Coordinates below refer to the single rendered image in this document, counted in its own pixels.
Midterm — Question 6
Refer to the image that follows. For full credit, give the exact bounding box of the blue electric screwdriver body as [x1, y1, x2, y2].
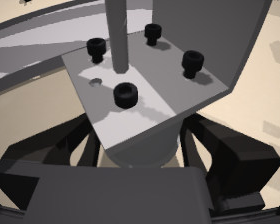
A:
[105, 0, 129, 74]

